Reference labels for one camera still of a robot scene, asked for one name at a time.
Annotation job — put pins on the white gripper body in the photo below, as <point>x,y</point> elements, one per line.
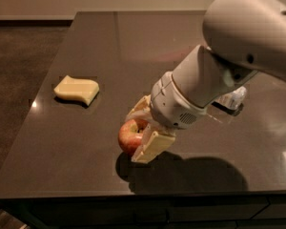
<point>171,104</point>

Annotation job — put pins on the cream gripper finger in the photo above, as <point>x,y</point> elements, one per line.
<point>141,110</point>
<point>154,142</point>

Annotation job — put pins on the red apple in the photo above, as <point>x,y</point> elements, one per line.
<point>130,135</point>

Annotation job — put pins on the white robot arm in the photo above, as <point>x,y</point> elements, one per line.
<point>243,37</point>

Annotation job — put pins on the yellow sponge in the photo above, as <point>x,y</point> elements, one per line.
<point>75,89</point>

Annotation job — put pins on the clear plastic water bottle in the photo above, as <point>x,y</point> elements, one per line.
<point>232,100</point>

